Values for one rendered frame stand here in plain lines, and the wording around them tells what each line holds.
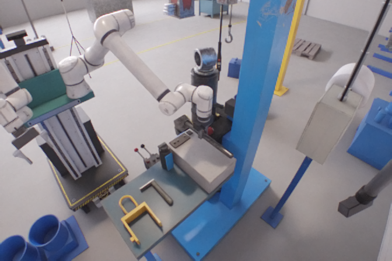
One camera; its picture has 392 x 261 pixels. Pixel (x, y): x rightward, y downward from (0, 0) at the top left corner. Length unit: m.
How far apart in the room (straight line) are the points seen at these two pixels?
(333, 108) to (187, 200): 0.97
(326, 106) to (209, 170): 0.75
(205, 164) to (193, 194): 0.20
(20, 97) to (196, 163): 1.08
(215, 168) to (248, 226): 1.27
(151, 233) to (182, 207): 0.22
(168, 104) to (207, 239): 1.51
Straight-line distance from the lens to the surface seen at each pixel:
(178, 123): 1.78
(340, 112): 1.24
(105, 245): 2.44
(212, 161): 1.26
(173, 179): 1.34
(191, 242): 2.16
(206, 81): 1.48
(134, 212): 1.21
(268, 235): 2.41
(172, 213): 1.24
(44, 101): 1.89
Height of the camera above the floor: 2.19
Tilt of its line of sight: 40 degrees down
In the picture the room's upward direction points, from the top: straight up
